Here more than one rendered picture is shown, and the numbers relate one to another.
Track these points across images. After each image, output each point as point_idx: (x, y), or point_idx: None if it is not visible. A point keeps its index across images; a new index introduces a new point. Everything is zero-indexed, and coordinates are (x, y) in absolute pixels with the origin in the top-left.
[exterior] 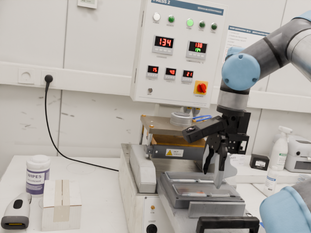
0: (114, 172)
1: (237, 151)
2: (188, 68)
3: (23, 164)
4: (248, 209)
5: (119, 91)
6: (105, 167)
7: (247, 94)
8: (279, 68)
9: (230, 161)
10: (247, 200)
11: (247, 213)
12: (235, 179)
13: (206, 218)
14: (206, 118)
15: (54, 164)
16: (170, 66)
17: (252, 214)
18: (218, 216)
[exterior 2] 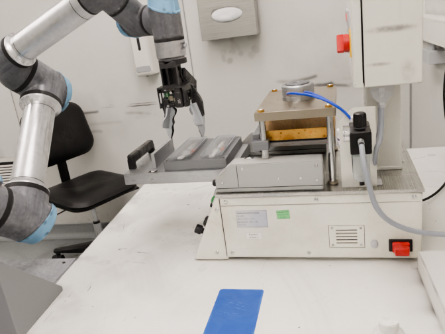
0: (429, 199)
1: (163, 104)
2: (348, 6)
3: (422, 152)
4: (304, 316)
5: None
6: (438, 189)
7: (154, 42)
8: (110, 16)
9: (166, 112)
10: (345, 333)
11: (155, 171)
12: (222, 173)
13: (147, 140)
14: (288, 93)
15: (434, 165)
16: (347, 7)
17: (285, 314)
18: (146, 144)
